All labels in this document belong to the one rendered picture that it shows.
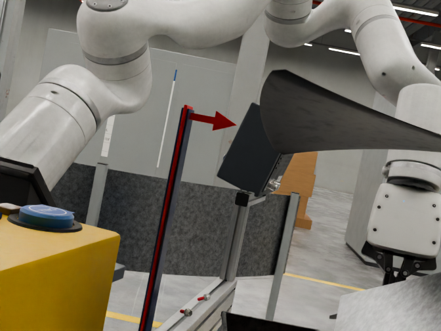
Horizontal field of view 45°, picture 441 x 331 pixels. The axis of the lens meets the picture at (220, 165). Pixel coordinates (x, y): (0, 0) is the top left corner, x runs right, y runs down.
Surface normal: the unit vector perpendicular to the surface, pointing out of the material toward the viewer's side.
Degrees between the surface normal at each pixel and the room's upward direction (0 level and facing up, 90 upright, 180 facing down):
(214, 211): 90
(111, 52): 132
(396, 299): 55
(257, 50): 90
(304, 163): 90
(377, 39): 63
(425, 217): 72
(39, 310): 90
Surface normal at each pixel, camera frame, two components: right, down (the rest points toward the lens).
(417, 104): -0.51, -0.34
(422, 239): -0.15, -0.29
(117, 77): 0.13, 0.73
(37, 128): 0.43, -0.48
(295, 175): -0.06, 0.04
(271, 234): 0.67, 0.18
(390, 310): -0.64, -0.69
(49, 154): 0.84, -0.07
